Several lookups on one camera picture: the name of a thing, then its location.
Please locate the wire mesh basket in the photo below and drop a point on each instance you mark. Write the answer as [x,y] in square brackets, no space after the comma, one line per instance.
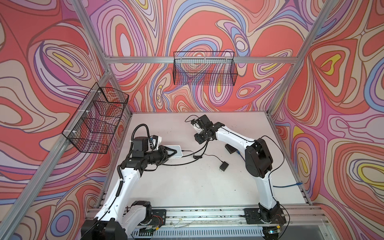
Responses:
[204,68]
[100,114]

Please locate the left wire mesh basket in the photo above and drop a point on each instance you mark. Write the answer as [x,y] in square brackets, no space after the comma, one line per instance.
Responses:
[100,114]

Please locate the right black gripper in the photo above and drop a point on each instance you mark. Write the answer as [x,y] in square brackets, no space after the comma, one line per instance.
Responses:
[198,139]

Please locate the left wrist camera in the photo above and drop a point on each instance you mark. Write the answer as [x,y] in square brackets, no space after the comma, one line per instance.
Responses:
[145,144]

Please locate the back wire mesh basket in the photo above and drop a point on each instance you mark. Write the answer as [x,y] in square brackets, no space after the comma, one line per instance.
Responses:
[204,68]

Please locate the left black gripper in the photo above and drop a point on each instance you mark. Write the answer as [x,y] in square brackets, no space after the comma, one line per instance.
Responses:
[163,154]

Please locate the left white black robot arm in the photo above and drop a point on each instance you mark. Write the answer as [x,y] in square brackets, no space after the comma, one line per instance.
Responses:
[120,192]

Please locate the black network switch box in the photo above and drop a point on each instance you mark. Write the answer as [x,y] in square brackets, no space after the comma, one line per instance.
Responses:
[231,149]

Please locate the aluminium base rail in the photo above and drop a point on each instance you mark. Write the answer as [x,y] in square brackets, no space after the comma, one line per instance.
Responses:
[300,222]

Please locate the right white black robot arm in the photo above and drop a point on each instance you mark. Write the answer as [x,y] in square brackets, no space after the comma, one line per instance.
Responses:
[258,160]

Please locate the black power adapter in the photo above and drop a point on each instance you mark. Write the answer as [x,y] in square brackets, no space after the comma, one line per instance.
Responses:
[224,165]

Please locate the small white network switch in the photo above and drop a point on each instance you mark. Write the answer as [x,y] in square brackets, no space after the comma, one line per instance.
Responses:
[174,152]

